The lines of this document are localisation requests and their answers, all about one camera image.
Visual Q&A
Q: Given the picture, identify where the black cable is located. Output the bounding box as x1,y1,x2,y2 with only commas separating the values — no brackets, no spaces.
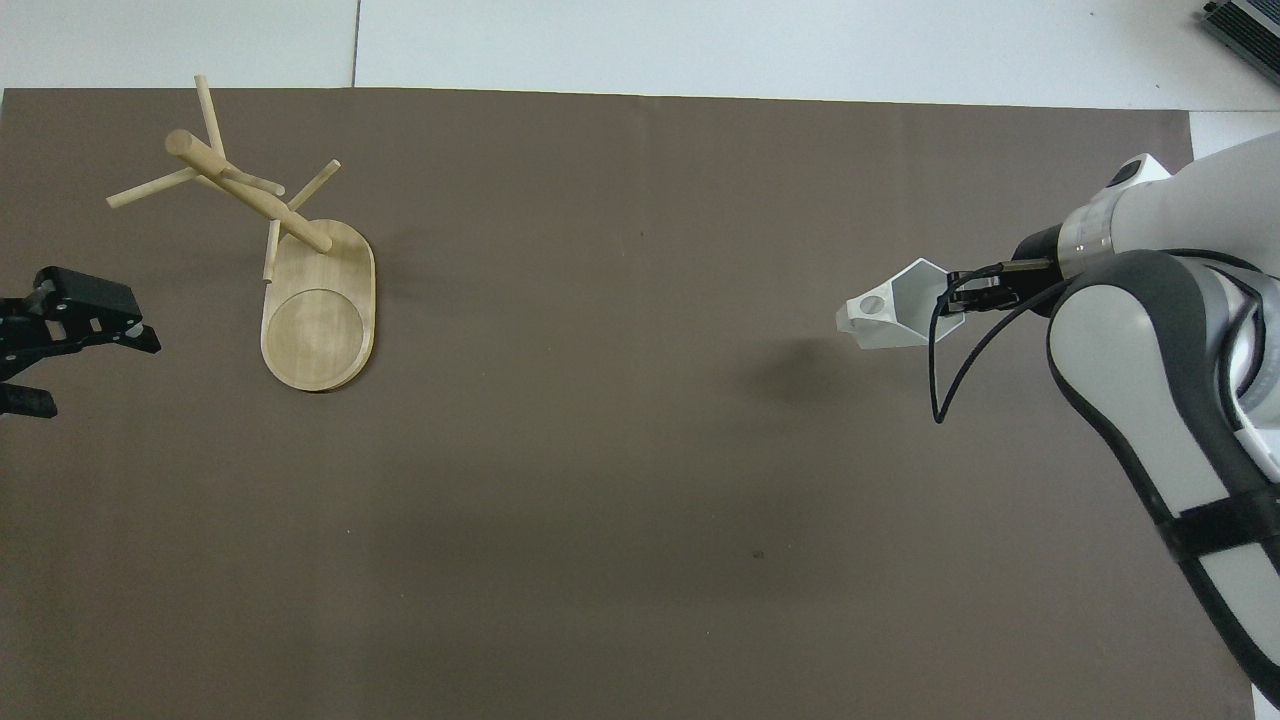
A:
927,257,1071,425

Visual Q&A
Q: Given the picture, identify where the grey metal box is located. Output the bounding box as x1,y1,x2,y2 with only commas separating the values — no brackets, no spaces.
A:
1200,0,1280,74

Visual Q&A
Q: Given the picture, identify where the white cup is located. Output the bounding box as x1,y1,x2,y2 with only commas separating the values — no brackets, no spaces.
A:
835,258,968,351

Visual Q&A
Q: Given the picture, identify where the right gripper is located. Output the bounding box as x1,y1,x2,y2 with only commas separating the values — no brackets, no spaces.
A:
986,225,1069,307

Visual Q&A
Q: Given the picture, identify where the wooden cup rack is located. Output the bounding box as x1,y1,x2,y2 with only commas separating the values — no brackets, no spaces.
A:
106,74,377,393

